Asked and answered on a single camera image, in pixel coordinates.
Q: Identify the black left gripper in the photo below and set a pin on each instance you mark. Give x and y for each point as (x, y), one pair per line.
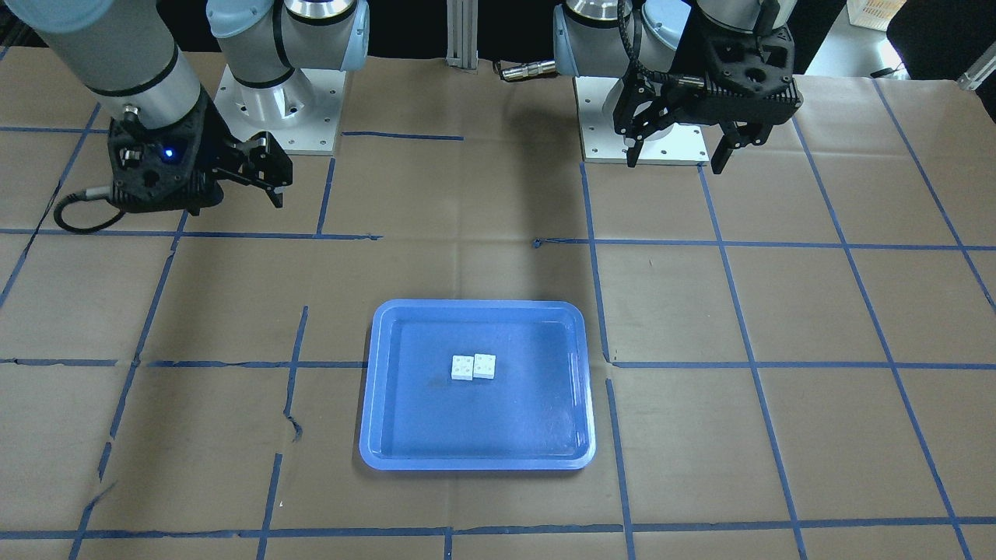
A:
(652, 98)

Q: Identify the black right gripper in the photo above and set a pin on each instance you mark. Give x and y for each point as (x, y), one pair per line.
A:
(208, 150)

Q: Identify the white block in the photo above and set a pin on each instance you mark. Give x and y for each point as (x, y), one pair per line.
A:
(462, 367)
(483, 366)

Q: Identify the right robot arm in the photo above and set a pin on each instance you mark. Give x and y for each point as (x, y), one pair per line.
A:
(125, 55)

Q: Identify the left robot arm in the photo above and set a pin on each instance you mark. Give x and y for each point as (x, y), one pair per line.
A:
(587, 48)

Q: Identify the blue plastic tray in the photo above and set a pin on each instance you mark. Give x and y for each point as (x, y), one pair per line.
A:
(537, 414)

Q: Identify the brown paper table cover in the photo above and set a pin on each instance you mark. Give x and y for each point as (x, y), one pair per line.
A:
(792, 359)

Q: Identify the aluminium frame post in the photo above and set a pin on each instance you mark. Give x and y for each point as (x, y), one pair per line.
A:
(462, 35)

